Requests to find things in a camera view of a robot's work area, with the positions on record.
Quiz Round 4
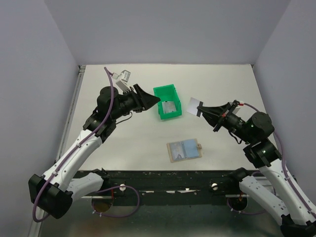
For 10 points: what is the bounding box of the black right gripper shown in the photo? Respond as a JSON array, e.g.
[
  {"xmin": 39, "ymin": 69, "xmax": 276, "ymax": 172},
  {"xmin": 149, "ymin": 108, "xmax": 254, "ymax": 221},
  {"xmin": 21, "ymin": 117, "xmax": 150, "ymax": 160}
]
[{"xmin": 197, "ymin": 103, "xmax": 254, "ymax": 143}]

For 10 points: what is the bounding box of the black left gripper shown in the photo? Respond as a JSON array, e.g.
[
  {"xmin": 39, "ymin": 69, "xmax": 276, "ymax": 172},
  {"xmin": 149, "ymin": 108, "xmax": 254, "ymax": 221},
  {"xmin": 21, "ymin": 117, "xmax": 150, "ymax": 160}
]
[{"xmin": 111, "ymin": 83, "xmax": 161, "ymax": 120}]

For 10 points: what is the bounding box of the green plastic bin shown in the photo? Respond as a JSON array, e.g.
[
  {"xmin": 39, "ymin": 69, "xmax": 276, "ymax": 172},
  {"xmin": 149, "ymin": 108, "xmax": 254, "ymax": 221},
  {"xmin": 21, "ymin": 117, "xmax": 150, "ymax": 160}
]
[{"xmin": 153, "ymin": 84, "xmax": 182, "ymax": 120}]

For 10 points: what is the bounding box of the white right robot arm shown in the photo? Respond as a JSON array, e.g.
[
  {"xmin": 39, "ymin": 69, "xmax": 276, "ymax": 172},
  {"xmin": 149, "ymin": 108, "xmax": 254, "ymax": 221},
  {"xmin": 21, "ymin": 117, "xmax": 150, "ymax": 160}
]
[{"xmin": 197, "ymin": 100, "xmax": 316, "ymax": 237}]

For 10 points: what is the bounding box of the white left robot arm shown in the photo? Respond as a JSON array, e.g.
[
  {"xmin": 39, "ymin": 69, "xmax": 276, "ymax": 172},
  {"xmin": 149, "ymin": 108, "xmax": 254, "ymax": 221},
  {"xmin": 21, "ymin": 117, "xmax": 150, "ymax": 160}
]
[{"xmin": 28, "ymin": 84, "xmax": 160, "ymax": 219}]

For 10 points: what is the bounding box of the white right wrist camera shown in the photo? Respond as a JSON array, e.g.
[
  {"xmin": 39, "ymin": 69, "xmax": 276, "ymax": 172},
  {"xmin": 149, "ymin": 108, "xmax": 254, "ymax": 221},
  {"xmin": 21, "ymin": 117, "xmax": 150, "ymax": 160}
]
[{"xmin": 233, "ymin": 101, "xmax": 245, "ymax": 115}]

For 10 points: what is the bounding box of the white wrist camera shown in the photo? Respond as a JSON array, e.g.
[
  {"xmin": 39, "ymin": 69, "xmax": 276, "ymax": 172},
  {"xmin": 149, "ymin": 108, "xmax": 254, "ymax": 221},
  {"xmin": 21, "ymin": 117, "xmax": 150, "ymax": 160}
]
[
  {"xmin": 112, "ymin": 70, "xmax": 131, "ymax": 93},
  {"xmin": 233, "ymin": 101, "xmax": 245, "ymax": 115}
]

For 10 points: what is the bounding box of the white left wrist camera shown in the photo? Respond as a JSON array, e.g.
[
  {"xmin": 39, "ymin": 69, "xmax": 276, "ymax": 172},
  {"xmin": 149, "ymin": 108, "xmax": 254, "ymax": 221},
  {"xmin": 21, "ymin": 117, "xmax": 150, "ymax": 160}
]
[{"xmin": 112, "ymin": 70, "xmax": 131, "ymax": 93}]

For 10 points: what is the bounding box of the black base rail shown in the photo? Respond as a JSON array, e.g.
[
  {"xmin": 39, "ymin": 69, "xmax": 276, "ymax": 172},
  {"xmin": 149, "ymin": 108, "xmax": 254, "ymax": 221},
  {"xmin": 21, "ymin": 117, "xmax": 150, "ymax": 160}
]
[{"xmin": 88, "ymin": 169, "xmax": 241, "ymax": 206}]

